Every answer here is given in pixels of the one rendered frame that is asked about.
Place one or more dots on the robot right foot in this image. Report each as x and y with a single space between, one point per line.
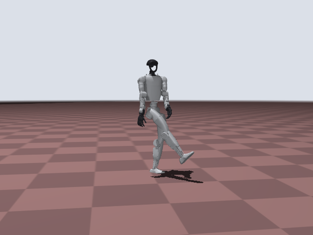
185 157

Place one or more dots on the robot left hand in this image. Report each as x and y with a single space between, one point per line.
169 111

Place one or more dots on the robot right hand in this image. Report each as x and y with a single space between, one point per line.
141 119

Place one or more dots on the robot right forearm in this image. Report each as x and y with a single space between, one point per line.
142 103

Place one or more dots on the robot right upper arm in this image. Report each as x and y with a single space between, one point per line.
141 85

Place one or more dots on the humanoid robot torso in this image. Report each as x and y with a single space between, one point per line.
153 85

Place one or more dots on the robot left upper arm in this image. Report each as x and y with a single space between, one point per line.
164 91

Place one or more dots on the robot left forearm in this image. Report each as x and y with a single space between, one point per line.
166 101

